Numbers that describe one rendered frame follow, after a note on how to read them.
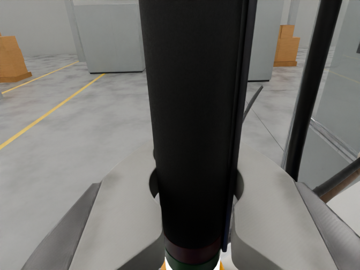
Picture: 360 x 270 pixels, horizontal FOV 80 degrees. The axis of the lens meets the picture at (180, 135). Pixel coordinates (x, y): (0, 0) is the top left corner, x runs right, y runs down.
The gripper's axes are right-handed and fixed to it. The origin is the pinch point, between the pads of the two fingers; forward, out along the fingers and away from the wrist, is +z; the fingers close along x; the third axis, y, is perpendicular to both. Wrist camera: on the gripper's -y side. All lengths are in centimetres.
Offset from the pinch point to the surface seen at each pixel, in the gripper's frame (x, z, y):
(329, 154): 70, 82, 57
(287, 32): 317, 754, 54
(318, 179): 70, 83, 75
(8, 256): -137, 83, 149
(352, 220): 29.8, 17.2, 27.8
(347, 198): 31.1, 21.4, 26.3
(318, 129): 70, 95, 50
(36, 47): -808, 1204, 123
